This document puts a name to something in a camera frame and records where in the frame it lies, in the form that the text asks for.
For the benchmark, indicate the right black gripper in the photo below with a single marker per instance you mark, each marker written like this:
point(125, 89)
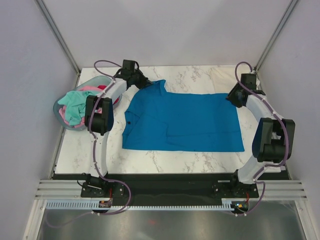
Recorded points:
point(231, 95)

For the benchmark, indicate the right aluminium frame post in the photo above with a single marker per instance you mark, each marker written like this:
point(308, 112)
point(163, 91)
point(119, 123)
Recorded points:
point(276, 33)

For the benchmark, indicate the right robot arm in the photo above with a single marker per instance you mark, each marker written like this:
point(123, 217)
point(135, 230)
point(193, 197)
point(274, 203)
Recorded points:
point(273, 140)

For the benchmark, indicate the white slotted cable duct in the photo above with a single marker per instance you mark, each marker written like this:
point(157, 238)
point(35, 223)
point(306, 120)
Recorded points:
point(99, 205)

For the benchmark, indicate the left aluminium frame post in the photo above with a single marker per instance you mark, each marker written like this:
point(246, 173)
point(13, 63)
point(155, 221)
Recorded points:
point(57, 34)

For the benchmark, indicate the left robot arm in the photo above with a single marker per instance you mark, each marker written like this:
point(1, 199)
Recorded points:
point(99, 110)

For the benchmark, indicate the folded cream t-shirt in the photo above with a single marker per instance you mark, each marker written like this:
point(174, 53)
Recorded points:
point(223, 78)

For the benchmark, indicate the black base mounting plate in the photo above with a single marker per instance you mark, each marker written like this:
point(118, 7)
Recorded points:
point(166, 199)

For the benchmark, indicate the aluminium rail profile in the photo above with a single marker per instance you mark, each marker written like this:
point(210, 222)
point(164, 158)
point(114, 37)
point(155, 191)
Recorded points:
point(269, 190)

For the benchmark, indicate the grey plastic laundry basket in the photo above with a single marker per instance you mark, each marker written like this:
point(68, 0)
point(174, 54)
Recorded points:
point(114, 89)

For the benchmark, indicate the pink t-shirt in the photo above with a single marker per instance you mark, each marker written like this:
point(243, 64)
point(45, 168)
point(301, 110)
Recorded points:
point(94, 91)

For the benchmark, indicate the red t-shirt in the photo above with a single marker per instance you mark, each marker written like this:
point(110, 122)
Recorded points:
point(102, 87)

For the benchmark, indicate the teal t-shirt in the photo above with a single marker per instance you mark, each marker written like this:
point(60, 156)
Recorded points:
point(73, 107)

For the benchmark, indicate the blue t-shirt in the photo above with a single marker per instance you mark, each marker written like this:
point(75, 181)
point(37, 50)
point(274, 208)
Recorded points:
point(158, 120)

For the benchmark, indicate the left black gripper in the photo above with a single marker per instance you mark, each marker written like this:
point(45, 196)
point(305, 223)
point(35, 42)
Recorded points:
point(144, 79)

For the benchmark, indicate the aluminium frame post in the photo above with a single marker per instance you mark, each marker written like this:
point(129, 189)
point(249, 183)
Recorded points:
point(57, 34)
point(276, 33)

